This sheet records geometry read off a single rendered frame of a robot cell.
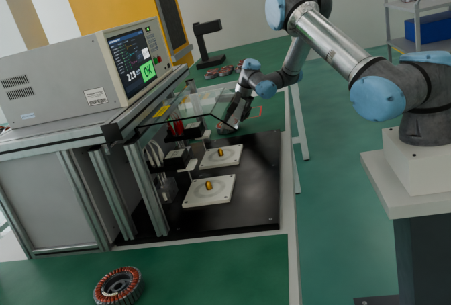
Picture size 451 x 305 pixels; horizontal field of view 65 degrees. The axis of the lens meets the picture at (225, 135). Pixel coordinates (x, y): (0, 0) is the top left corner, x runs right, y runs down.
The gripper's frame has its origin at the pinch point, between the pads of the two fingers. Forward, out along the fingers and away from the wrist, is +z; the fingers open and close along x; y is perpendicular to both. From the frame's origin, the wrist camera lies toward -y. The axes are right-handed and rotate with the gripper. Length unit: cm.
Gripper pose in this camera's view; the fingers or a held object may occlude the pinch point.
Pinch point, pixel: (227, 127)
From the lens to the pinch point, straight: 166.8
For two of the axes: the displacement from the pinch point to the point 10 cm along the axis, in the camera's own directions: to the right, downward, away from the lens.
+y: 8.5, 4.5, -2.6
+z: -2.5, 7.9, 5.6
